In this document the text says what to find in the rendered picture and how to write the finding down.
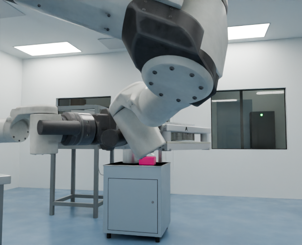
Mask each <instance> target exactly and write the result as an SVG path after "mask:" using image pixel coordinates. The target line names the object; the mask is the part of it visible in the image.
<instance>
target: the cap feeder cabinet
mask: <svg viewBox="0 0 302 245"><path fill-rule="evenodd" d="M170 164H171V162H162V163H158V162H156V164H155V165H153V166H152V165H139V163H123V161H120V162H115V163H109V164H104V165H103V233H107V238H108V239H109V238H111V233H112V234H124V235H136V236H149V237H155V242H156V243H159V242H160V237H162V235H163V234H164V232H165V231H166V229H167V228H168V226H169V224H170Z"/></svg>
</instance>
